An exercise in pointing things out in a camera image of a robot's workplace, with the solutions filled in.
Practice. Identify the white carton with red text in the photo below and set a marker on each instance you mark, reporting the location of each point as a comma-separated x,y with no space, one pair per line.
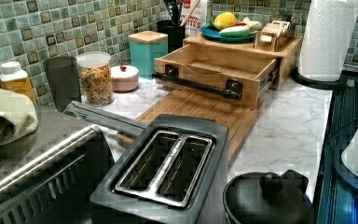
199,17

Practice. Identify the white paper towel roll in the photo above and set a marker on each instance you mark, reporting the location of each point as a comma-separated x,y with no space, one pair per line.
327,38

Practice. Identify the teal canister with wooden lid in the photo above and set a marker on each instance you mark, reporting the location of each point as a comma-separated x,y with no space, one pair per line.
145,48

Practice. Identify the stainless toaster oven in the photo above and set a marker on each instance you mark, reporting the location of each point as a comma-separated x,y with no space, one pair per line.
47,177

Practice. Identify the pink bowl with white lid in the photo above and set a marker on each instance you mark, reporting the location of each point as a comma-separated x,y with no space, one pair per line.
124,78

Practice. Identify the bamboo cutting board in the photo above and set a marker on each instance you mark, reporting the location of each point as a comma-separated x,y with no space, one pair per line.
240,120

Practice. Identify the teal plate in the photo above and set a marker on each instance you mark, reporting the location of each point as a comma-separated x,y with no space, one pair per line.
212,33

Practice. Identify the black two-slot toaster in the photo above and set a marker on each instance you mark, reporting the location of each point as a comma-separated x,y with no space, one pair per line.
173,173

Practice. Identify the dark grey tumbler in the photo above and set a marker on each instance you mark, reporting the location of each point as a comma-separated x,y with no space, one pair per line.
63,80

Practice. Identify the wooden spoon handle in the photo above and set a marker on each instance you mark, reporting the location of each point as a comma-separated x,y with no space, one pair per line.
190,12

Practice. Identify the beige toy food piece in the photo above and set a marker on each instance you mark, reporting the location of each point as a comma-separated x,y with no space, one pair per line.
253,25

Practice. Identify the black paper towel holder base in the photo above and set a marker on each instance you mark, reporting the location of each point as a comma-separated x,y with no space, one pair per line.
320,85

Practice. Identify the wooden drawer with black handle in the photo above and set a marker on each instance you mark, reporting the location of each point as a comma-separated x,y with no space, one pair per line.
229,75

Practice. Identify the orange bottle with white cap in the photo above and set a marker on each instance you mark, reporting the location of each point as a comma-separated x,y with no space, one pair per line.
13,78

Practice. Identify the black pot with lid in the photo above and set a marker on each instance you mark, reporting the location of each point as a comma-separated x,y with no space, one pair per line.
268,198

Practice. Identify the black spatula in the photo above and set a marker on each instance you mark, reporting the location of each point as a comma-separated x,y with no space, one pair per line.
174,8

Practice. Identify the yellow toy lemon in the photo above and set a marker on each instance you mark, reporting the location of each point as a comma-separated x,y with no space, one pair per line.
224,20

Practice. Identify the clear jar of cereal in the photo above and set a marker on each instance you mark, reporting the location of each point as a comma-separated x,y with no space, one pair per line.
95,77

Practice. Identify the toy watermelon slice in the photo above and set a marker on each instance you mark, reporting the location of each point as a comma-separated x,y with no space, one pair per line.
235,31

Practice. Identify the beige folded towel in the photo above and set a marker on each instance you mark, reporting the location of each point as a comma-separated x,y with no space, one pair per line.
17,116

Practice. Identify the black utensil holder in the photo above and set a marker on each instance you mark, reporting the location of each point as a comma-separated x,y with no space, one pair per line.
175,33

